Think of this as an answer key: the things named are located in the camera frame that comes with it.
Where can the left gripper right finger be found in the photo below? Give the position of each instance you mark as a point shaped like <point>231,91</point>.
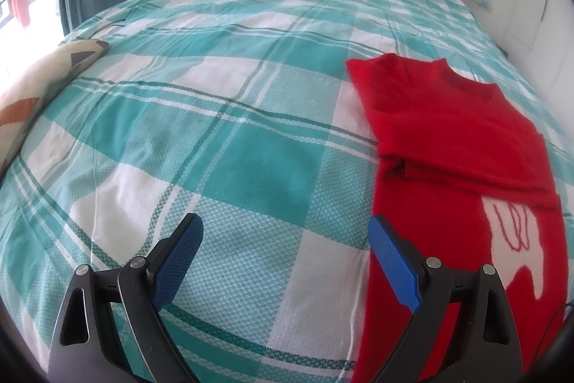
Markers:
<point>483,346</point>

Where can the white wardrobe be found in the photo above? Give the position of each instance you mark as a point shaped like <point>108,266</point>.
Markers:
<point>539,41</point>

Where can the teal plaid bed cover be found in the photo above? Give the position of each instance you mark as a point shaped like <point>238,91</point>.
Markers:
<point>243,113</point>

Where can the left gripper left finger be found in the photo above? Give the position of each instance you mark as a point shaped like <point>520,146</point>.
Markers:
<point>86,346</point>

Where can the patterned beige cushion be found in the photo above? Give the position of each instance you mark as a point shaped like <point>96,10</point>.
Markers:
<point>22,104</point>

